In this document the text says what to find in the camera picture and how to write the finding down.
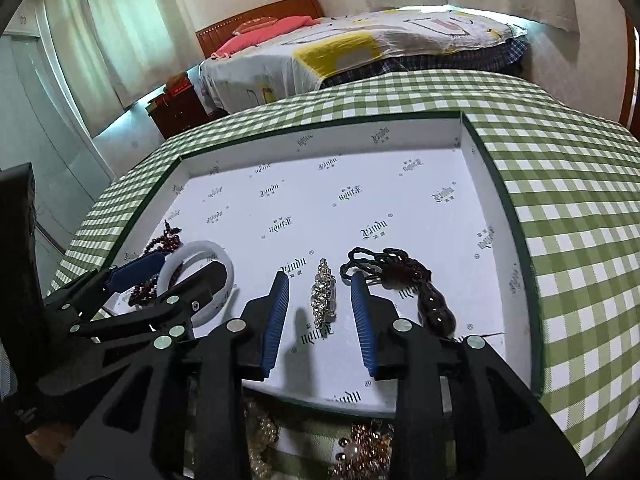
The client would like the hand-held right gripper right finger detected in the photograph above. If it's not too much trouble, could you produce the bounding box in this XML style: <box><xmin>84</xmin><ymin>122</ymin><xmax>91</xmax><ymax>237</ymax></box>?
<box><xmin>350</xmin><ymin>272</ymin><xmax>586</xmax><ymax>480</ymax></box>

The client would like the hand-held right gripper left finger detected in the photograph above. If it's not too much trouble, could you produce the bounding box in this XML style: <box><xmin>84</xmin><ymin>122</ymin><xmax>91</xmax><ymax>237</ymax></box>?
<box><xmin>55</xmin><ymin>270</ymin><xmax>291</xmax><ymax>480</ymax></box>

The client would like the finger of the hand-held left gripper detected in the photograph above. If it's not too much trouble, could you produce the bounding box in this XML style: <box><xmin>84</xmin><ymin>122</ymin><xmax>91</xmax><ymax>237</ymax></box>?
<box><xmin>70</xmin><ymin>260</ymin><xmax>236</xmax><ymax>345</ymax></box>
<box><xmin>42</xmin><ymin>252</ymin><xmax>168</xmax><ymax>322</ymax></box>

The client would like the white jade bangle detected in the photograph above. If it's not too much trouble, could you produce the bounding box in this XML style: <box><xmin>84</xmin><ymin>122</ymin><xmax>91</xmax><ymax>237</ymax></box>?
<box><xmin>157</xmin><ymin>241</ymin><xmax>236</xmax><ymax>331</ymax></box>

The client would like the dark red bead bracelet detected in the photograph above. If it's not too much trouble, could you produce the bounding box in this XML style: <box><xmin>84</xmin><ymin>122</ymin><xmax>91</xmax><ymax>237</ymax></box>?
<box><xmin>127</xmin><ymin>220</ymin><xmax>186</xmax><ymax>308</ymax></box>

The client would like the rhinestone hair clip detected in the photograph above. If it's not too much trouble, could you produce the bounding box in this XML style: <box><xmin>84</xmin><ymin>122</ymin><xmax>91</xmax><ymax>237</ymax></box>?
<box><xmin>312</xmin><ymin>257</ymin><xmax>338</xmax><ymax>321</ymax></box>

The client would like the cream pearl bracelet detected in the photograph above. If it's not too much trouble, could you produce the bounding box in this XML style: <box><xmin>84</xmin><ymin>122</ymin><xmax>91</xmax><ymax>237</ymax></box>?
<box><xmin>242</xmin><ymin>395</ymin><xmax>281</xmax><ymax>480</ymax></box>

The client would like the rose gold bead bracelet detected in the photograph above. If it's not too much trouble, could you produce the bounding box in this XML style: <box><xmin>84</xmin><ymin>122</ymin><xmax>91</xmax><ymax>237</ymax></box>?
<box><xmin>330</xmin><ymin>420</ymin><xmax>398</xmax><ymax>480</ymax></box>

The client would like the green box tray white lining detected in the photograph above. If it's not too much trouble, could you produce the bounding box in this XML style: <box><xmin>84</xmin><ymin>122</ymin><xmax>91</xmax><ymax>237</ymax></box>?
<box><xmin>102</xmin><ymin>110</ymin><xmax>546</xmax><ymax>418</ymax></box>

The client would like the glass sliding wardrobe door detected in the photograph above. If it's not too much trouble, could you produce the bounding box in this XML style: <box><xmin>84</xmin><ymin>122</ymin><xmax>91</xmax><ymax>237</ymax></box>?
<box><xmin>0</xmin><ymin>35</ymin><xmax>116</xmax><ymax>251</ymax></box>

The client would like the dark wooden nightstand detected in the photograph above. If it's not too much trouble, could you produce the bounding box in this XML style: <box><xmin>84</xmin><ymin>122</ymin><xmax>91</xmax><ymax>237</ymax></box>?
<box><xmin>145</xmin><ymin>87</ymin><xmax>211</xmax><ymax>141</ymax></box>

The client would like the red box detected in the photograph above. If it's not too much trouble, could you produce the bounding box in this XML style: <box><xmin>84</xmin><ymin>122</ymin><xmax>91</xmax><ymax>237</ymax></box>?
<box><xmin>165</xmin><ymin>74</ymin><xmax>193</xmax><ymax>96</ymax></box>

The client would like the green checked tablecloth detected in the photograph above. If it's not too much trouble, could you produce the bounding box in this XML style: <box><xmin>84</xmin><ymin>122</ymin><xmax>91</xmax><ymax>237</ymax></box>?
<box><xmin>47</xmin><ymin>69</ymin><xmax>640</xmax><ymax>480</ymax></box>

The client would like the red patterned pillow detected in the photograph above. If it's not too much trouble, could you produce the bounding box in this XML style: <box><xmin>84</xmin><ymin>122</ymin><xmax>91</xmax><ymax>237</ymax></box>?
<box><xmin>232</xmin><ymin>16</ymin><xmax>278</xmax><ymax>36</ymax></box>

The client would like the pink pillow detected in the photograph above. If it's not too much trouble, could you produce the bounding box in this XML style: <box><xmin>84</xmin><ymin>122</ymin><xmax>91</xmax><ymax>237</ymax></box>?
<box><xmin>212</xmin><ymin>15</ymin><xmax>321</xmax><ymax>58</ymax></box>

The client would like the wooden headboard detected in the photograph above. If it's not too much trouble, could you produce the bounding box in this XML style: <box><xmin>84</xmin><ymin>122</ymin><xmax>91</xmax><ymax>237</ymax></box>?
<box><xmin>195</xmin><ymin>0</ymin><xmax>326</xmax><ymax>58</ymax></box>

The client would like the blue plaid blanket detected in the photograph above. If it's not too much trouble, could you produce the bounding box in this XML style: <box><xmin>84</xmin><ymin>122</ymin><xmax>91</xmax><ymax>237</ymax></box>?
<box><xmin>320</xmin><ymin>40</ymin><xmax>531</xmax><ymax>88</ymax></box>

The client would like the patterned white bed sheet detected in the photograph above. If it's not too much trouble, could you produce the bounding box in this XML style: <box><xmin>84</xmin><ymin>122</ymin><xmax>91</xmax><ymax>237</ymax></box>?
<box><xmin>197</xmin><ymin>5</ymin><xmax>533</xmax><ymax>113</ymax></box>

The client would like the wooden door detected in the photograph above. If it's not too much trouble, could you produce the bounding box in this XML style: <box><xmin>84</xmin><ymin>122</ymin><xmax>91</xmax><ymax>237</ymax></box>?
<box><xmin>617</xmin><ymin>10</ymin><xmax>640</xmax><ymax>141</ymax></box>

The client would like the dark gourd pendant black cord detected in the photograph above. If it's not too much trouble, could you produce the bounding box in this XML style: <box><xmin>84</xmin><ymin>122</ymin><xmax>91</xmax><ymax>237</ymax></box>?
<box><xmin>340</xmin><ymin>246</ymin><xmax>458</xmax><ymax>338</ymax></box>

